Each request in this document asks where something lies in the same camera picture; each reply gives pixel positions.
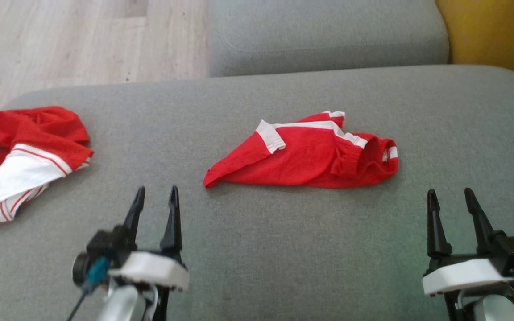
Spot red and white jersey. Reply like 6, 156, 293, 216
0, 106, 94, 225

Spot small grey sofa cushion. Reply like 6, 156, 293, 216
207, 0, 450, 78

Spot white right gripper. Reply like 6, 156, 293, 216
422, 188, 514, 297

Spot yellow furniture panel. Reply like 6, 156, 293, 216
435, 0, 514, 90

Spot large grey sofa seat cushion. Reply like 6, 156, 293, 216
0, 65, 514, 321

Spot left cable with blue plug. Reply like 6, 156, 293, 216
64, 256, 111, 321

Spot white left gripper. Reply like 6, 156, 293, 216
109, 186, 190, 293

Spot red shorts with white trim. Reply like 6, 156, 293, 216
203, 111, 399, 189

